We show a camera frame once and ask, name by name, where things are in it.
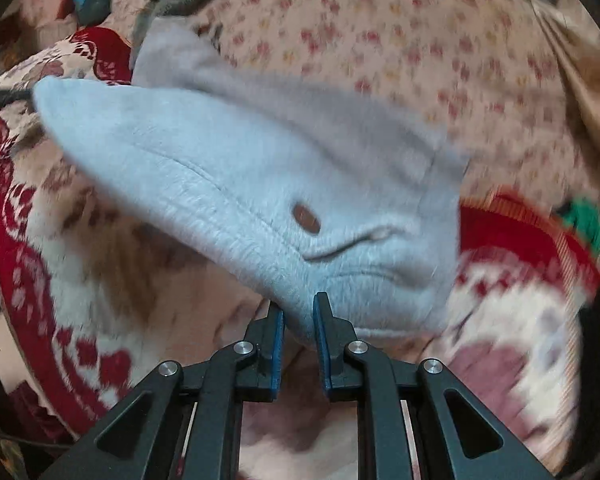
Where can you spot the green cloth item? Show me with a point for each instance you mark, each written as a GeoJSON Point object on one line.
{"type": "Point", "coordinates": [582, 216]}

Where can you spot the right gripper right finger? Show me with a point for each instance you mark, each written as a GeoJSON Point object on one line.
{"type": "Point", "coordinates": [415, 421]}

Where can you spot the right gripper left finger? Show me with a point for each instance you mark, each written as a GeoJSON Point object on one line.
{"type": "Point", "coordinates": [183, 422]}

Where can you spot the pink floral quilt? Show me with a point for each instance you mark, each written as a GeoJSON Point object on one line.
{"type": "Point", "coordinates": [481, 69]}

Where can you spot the red floral plush blanket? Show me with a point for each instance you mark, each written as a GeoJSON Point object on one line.
{"type": "Point", "coordinates": [94, 297]}

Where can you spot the light grey sweatpants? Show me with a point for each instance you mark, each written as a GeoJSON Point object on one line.
{"type": "Point", "coordinates": [294, 188]}

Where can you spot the beige satin curtain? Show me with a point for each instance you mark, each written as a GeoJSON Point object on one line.
{"type": "Point", "coordinates": [578, 61]}

